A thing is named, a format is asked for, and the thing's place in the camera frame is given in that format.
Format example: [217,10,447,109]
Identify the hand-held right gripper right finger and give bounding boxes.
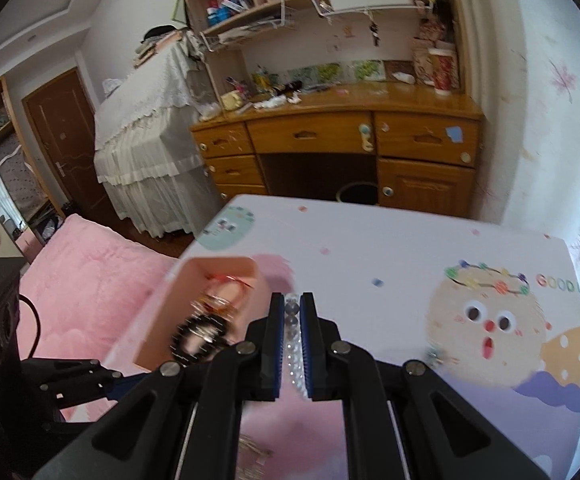
[300,291,551,480]

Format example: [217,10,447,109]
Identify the wooden desk with drawers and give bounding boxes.
[190,82,486,221]

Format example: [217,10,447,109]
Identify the white wire rack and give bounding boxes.
[307,0,438,23]
[200,0,296,53]

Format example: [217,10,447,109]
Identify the black cable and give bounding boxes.
[18,294,42,361]

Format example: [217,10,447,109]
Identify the orange plastic tray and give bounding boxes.
[135,256,261,373]

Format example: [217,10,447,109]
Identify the light wood bookshelf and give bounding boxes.
[172,0,471,111]

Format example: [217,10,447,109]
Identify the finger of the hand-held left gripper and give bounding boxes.
[22,358,122,391]
[45,373,151,411]

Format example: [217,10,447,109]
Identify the black bead bracelet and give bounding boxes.
[170,316,232,362]

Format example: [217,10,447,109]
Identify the open wardrobe shelf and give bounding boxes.
[0,77,66,246]

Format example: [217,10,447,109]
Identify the red patterned cup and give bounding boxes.
[427,47,460,96]

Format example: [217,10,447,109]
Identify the black trash bin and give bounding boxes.
[335,182,380,206]

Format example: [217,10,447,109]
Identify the black hat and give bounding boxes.
[142,25,181,43]

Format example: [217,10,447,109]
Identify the pink quilt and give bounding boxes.
[17,214,181,421]

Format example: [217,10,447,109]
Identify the cartoon printed tablecloth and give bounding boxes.
[120,194,580,480]

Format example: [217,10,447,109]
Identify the red and gold bracelet bundle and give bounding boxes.
[190,272,257,320]

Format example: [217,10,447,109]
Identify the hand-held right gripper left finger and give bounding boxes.
[32,291,287,480]

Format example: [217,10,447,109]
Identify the blue and red packets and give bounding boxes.
[207,0,251,26]

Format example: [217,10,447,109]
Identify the white pearl bracelet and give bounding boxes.
[283,294,310,402]

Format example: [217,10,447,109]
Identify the brown wooden door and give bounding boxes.
[22,67,121,221]

